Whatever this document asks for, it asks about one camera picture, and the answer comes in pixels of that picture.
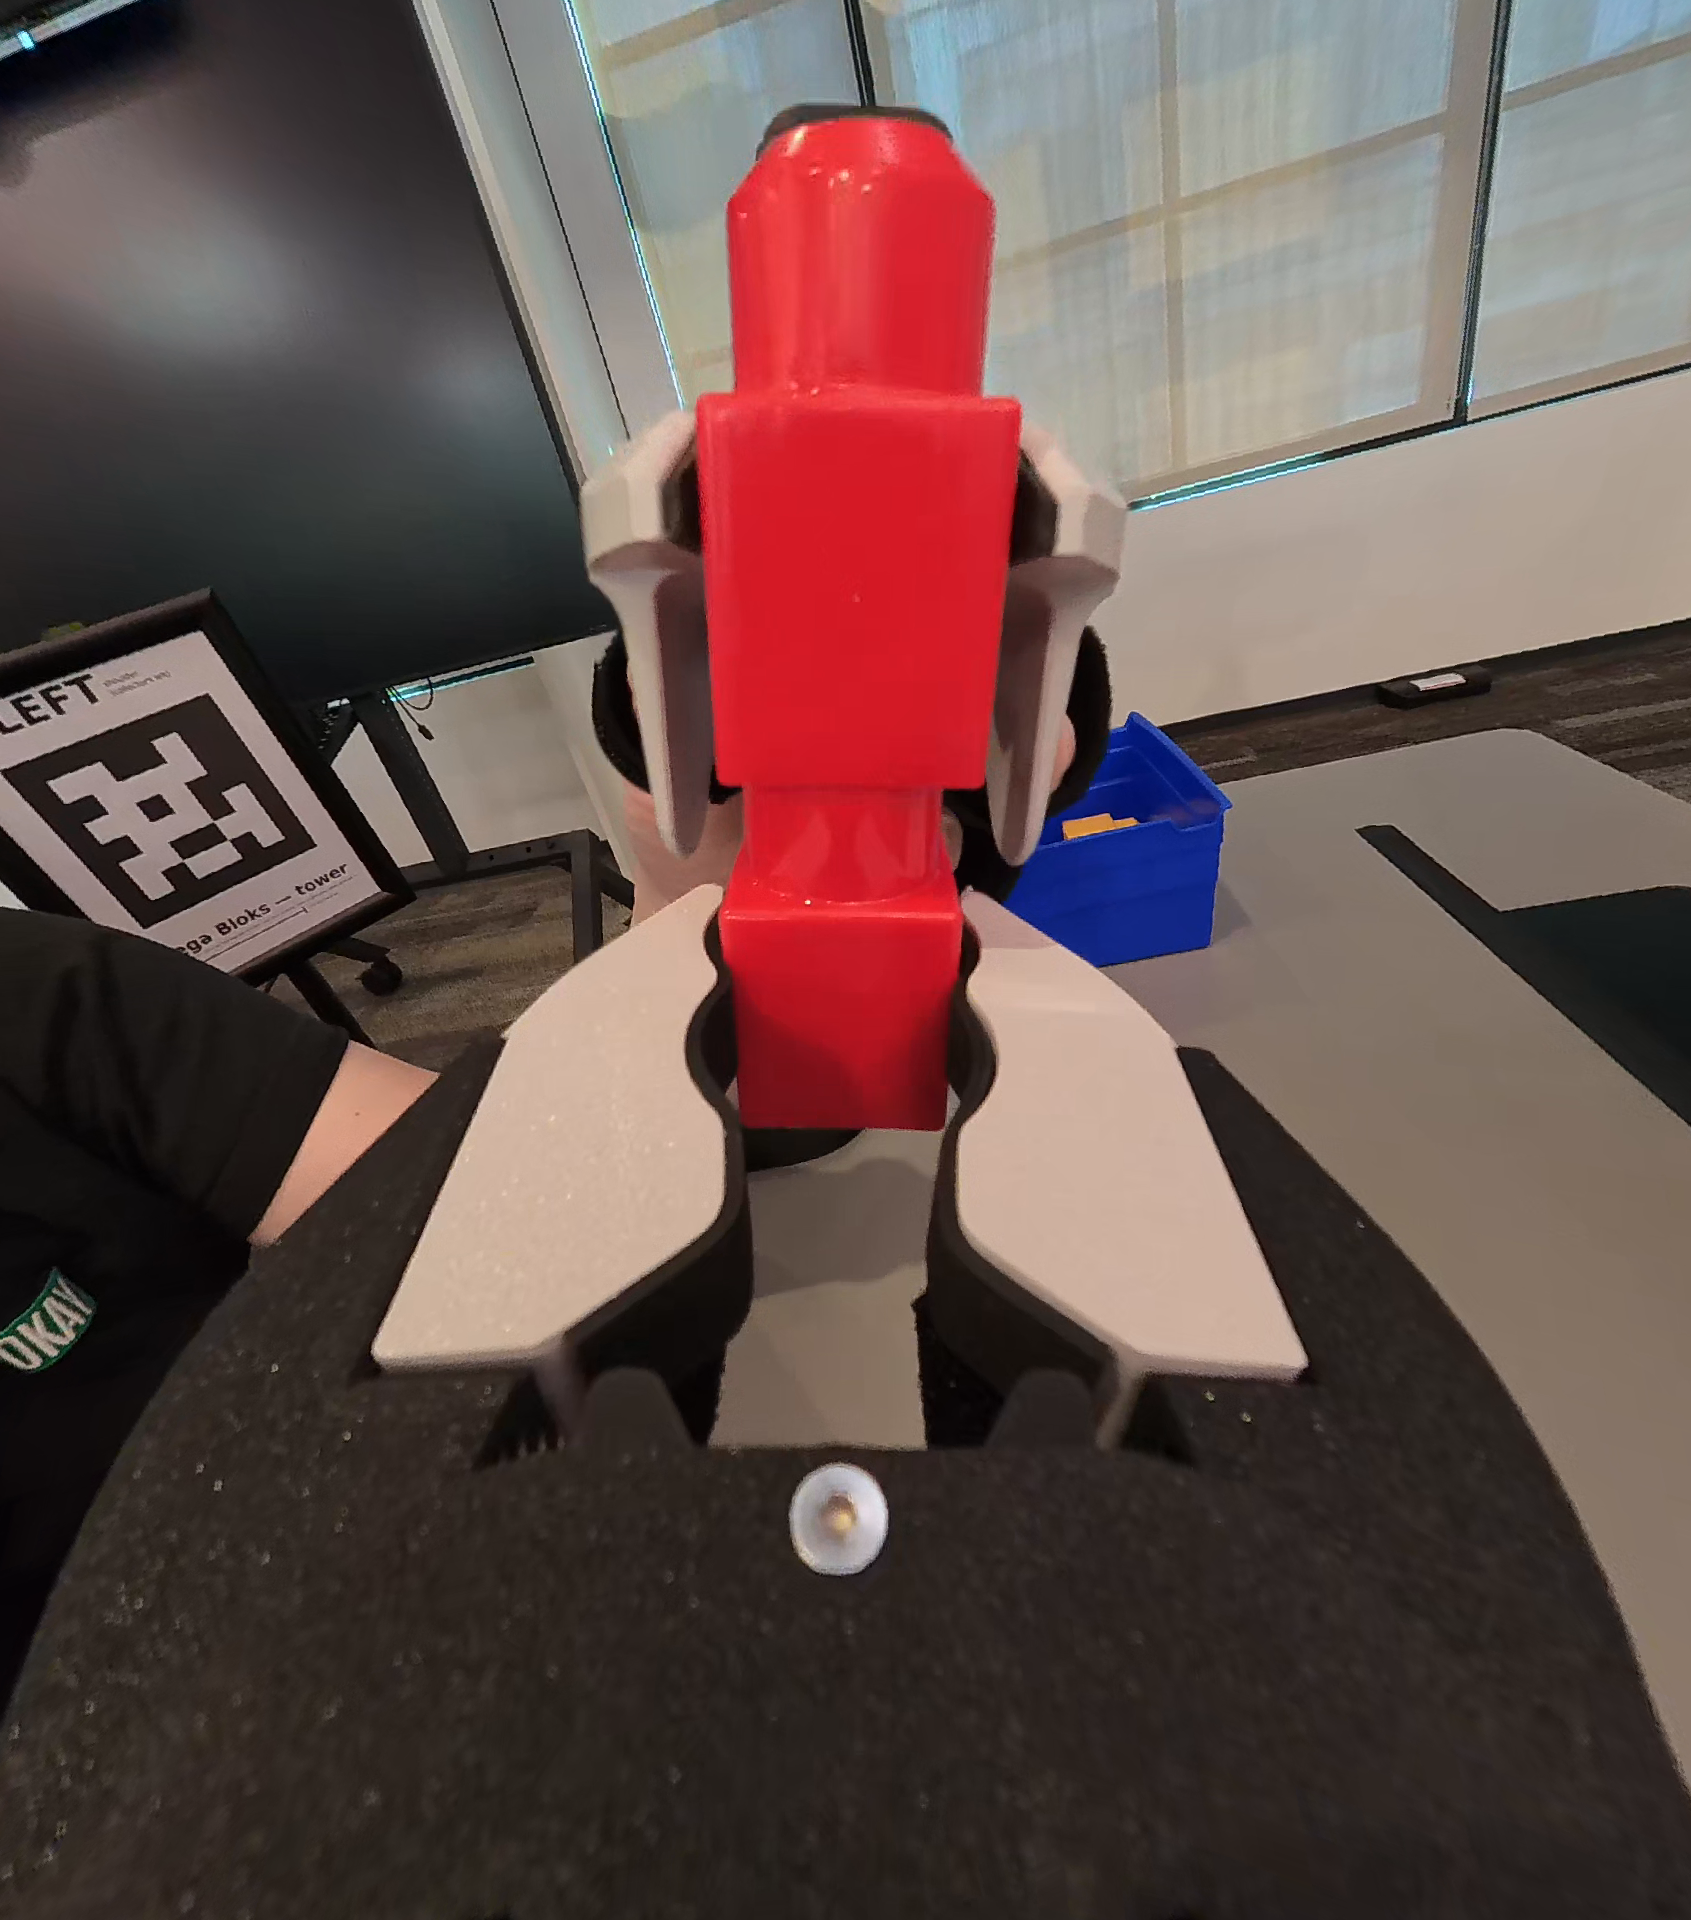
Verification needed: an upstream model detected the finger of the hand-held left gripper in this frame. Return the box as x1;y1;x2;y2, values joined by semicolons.
580;407;719;860
984;420;1133;867

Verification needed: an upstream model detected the red toy block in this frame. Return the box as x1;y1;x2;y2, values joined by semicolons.
695;119;1019;793
717;780;965;1130

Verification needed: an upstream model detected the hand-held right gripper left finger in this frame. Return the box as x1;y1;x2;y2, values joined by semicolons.
373;882;757;1430

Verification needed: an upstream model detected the green white tag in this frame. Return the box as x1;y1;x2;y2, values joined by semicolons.
0;1266;97;1378

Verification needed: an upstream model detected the framed marker sign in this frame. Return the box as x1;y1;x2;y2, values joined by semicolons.
0;588;416;977

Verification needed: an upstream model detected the person's left hand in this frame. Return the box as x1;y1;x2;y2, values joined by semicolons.
624;720;1082;923

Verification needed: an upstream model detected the window with blinds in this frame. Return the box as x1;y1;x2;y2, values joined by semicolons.
567;0;1691;504

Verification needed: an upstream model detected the blue plastic bin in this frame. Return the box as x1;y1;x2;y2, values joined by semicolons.
1002;711;1233;968

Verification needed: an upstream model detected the black rubber mat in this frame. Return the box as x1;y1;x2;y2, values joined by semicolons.
1498;884;1691;1218

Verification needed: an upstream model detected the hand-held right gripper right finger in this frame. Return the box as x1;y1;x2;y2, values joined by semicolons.
928;897;1312;1445

